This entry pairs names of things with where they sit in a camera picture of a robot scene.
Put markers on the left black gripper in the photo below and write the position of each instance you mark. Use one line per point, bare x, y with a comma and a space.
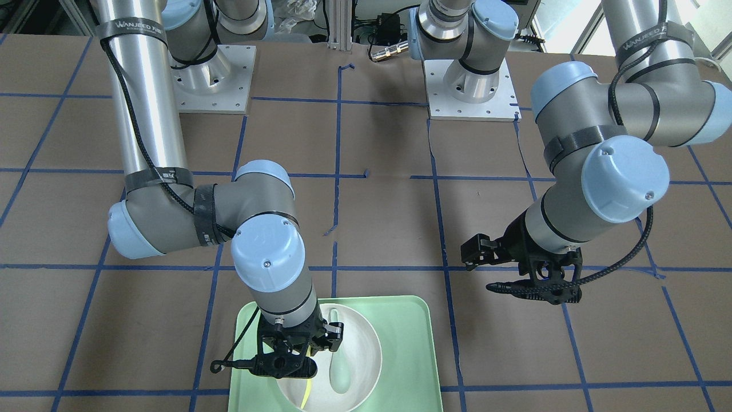
513, 242

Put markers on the light green spoon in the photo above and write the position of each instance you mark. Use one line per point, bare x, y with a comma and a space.
340, 370

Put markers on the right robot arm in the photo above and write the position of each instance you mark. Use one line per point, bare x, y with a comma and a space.
156, 48

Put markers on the silver cable connector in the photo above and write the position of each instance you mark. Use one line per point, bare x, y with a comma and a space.
389, 51

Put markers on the white round plate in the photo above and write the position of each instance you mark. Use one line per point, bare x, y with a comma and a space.
362, 349

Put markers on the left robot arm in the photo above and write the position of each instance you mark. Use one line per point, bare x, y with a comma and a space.
599, 142

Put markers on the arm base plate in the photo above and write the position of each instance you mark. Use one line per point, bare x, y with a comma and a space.
220, 85
456, 94

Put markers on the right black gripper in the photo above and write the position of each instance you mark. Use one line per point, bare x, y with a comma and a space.
334, 333

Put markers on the yellow plastic fork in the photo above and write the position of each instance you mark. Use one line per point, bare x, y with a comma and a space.
306, 394

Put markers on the light green tray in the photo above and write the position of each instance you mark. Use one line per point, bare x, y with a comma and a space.
408, 380

